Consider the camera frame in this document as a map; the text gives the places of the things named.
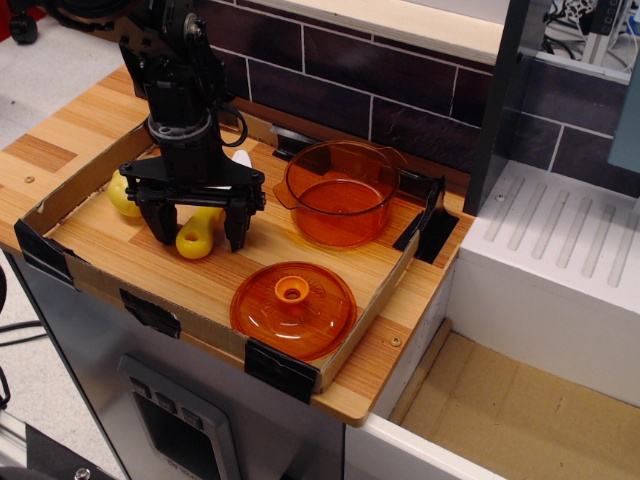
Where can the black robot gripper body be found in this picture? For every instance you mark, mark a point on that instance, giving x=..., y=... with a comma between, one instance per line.
x=192, y=169

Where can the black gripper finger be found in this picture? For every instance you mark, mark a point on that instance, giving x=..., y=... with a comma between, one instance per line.
x=236, y=226
x=161, y=218

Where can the yellow handled white toy knife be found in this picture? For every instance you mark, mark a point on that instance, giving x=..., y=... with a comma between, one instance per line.
x=195, y=239

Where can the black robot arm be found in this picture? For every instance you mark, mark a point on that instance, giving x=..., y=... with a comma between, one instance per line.
x=167, y=53

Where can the orange transparent plastic pot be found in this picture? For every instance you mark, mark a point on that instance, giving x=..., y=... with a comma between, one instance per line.
x=339, y=192

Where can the orange transparent pot lid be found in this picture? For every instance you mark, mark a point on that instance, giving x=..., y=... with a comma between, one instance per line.
x=301, y=309

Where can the taped cardboard fence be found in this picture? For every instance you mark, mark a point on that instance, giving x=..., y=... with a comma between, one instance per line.
x=54, y=183

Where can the yellow toy potato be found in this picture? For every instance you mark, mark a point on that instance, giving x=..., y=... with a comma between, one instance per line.
x=118, y=197

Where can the black caster wheel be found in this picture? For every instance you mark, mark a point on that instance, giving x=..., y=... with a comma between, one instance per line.
x=23, y=29

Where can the grey toy oven front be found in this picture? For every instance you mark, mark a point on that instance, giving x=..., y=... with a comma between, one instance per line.
x=192, y=435

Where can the white toy sink unit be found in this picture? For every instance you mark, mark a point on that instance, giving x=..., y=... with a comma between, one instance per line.
x=527, y=365

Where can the dark grey vertical post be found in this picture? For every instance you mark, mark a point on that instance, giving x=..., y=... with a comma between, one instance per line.
x=521, y=41

